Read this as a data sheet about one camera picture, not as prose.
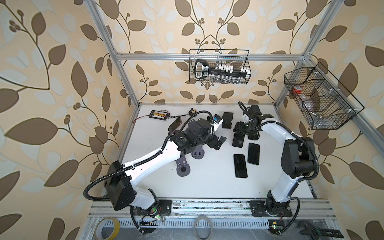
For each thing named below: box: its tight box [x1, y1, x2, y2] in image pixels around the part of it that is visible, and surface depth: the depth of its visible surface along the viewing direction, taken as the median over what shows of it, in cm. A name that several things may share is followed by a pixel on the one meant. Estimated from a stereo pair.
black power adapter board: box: [149, 109, 169, 121], surface depth 114 cm
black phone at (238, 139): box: [232, 132, 245, 148], surface depth 94 cm
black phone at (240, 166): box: [233, 154, 248, 179], surface depth 89 cm
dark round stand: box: [175, 155, 191, 177], surface depth 88 cm
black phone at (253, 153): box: [247, 142, 260, 165], surface depth 96 cm
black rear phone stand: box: [222, 112, 234, 129], surface depth 105 cm
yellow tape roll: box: [94, 217, 121, 240], surface depth 69 cm
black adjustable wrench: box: [297, 220, 344, 240], surface depth 69 cm
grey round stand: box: [191, 145, 205, 160], surface depth 91 cm
